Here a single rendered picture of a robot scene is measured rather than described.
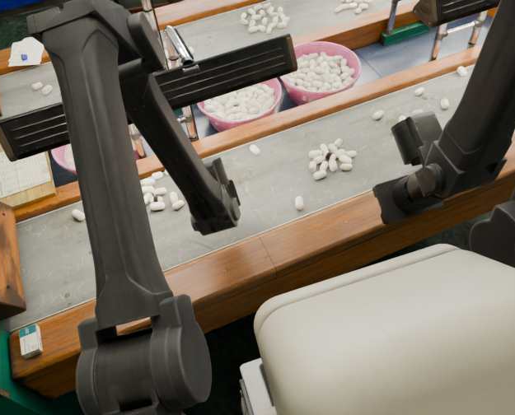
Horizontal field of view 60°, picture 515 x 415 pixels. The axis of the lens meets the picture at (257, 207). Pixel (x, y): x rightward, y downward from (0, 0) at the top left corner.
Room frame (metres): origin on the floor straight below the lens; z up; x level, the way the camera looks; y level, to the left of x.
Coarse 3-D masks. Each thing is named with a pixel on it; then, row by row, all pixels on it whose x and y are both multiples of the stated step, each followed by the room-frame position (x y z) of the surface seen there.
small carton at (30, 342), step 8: (24, 328) 0.39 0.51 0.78; (32, 328) 0.39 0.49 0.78; (24, 336) 0.37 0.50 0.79; (32, 336) 0.37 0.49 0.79; (24, 344) 0.36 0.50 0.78; (32, 344) 0.35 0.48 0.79; (40, 344) 0.36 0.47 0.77; (24, 352) 0.34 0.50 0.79; (32, 352) 0.34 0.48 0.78; (40, 352) 0.34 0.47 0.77
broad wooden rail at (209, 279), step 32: (512, 160) 0.75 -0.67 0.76; (480, 192) 0.68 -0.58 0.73; (512, 192) 0.73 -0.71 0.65; (288, 224) 0.62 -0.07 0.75; (320, 224) 0.60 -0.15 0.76; (352, 224) 0.59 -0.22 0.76; (384, 224) 0.58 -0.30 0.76; (416, 224) 0.62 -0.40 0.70; (448, 224) 0.66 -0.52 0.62; (224, 256) 0.53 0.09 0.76; (256, 256) 0.53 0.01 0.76; (288, 256) 0.52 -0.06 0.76; (320, 256) 0.52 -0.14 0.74; (352, 256) 0.56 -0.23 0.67; (384, 256) 0.59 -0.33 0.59; (192, 288) 0.46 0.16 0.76; (224, 288) 0.45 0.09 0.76; (256, 288) 0.47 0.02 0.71; (288, 288) 0.50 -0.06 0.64; (64, 320) 0.41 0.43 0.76; (224, 320) 0.44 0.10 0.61; (64, 352) 0.34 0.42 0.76; (32, 384) 0.30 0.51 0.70; (64, 384) 0.31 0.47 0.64
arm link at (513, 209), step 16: (496, 208) 0.25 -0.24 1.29; (512, 208) 0.24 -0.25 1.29; (480, 224) 0.26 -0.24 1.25; (496, 224) 0.24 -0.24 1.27; (512, 224) 0.23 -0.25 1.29; (480, 240) 0.25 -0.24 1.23; (496, 240) 0.23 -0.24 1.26; (512, 240) 0.22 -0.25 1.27; (496, 256) 0.22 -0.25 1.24; (512, 256) 0.21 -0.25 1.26
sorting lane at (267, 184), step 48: (384, 96) 1.06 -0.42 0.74; (432, 96) 1.04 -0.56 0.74; (288, 144) 0.90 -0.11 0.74; (384, 144) 0.86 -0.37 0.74; (240, 192) 0.74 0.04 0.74; (288, 192) 0.73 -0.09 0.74; (336, 192) 0.71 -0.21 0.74; (48, 240) 0.64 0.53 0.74; (192, 240) 0.60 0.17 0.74; (240, 240) 0.59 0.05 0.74; (48, 288) 0.50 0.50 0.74
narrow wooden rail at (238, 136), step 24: (480, 48) 1.23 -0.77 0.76; (408, 72) 1.14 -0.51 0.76; (432, 72) 1.13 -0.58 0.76; (336, 96) 1.05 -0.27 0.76; (360, 96) 1.04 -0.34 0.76; (264, 120) 0.98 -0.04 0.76; (288, 120) 0.97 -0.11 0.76; (192, 144) 0.91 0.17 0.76; (216, 144) 0.90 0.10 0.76; (240, 144) 0.91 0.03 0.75; (144, 168) 0.83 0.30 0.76; (72, 192) 0.77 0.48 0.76; (24, 216) 0.71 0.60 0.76
